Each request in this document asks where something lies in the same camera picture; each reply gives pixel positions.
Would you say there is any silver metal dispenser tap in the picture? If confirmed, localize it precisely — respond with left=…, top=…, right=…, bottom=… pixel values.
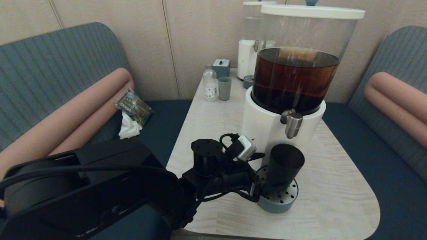
left=281, top=109, right=304, bottom=139

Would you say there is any empty clear drink dispenser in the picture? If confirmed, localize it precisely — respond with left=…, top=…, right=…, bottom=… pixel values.
left=237, top=5, right=276, bottom=80

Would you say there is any green snack packet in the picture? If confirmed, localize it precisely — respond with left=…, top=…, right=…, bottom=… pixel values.
left=114, top=88, right=154, bottom=126

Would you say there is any blue grey ribbed sofa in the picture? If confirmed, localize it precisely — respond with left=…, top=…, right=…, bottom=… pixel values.
left=322, top=26, right=427, bottom=240
left=0, top=22, right=194, bottom=240

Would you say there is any pink bolster cushion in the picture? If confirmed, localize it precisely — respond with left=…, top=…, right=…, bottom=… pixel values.
left=363, top=72, right=427, bottom=149
left=0, top=68, right=134, bottom=207

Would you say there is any blue tissue box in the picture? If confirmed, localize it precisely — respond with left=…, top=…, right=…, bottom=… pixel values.
left=212, top=59, right=231, bottom=79

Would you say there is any clear plastic water bottle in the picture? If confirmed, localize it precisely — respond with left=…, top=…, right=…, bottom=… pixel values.
left=203, top=64, right=218, bottom=101

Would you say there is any large tea drink dispenser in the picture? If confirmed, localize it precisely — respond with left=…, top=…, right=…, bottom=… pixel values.
left=241, top=14, right=360, bottom=169

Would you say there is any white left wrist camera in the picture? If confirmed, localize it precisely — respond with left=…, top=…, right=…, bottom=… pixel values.
left=237, top=135, right=257, bottom=162

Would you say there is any crumpled white tissue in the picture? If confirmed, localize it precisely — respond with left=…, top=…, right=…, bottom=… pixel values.
left=118, top=111, right=143, bottom=140

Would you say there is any black plastic cup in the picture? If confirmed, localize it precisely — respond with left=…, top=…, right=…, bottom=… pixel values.
left=266, top=144, right=305, bottom=194

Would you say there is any grey blue cup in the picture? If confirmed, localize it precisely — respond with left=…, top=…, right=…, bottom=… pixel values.
left=218, top=77, right=232, bottom=101

